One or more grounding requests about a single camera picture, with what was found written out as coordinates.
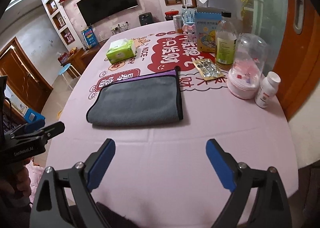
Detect blue duck carton box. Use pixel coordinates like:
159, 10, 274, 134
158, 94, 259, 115
195, 12, 222, 53

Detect green tissue pack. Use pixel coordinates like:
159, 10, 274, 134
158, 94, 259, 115
106, 39, 136, 64

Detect blue round stool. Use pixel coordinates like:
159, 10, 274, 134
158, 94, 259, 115
59, 63, 81, 90

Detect gold blister pill pack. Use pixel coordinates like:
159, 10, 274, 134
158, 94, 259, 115
193, 58, 224, 81

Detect pink quilted cloth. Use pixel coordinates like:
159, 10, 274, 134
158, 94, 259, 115
25, 160, 44, 203

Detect wooden sliding glass door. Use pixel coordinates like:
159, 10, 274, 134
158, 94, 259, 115
184, 0, 320, 121

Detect black wall television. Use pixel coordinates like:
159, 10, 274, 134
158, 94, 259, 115
77, 0, 138, 26

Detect brown wooden door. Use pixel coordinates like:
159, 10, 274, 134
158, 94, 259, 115
0, 38, 53, 113

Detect pink castle snow globe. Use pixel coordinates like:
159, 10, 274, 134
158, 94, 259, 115
181, 5, 196, 43

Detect silver orange drink can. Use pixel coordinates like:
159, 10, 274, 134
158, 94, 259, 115
172, 14, 183, 34

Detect pink printed tablecloth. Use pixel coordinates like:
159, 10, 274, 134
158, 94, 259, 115
47, 21, 298, 227

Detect blue plastic step stool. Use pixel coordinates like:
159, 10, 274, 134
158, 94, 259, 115
24, 108, 46, 131

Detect dark grey air fryer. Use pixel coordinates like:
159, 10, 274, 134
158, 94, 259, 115
139, 12, 154, 26

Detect glass bottle yellow liquid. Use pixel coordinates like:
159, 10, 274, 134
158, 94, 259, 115
215, 11, 238, 70

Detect white pill bottle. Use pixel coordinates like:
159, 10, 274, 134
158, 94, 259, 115
254, 71, 281, 108

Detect red lidded pot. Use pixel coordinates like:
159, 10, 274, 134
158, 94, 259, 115
164, 10, 179, 21

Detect blue standing poster box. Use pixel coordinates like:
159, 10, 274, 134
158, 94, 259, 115
81, 26, 98, 49

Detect glass dome pink base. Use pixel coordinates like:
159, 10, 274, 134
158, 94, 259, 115
227, 33, 269, 100

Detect wooden tv cabinet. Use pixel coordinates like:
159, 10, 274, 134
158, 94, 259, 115
61, 40, 106, 74

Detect purple grey microfibre towel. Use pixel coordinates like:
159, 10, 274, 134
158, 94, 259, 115
86, 66, 183, 128

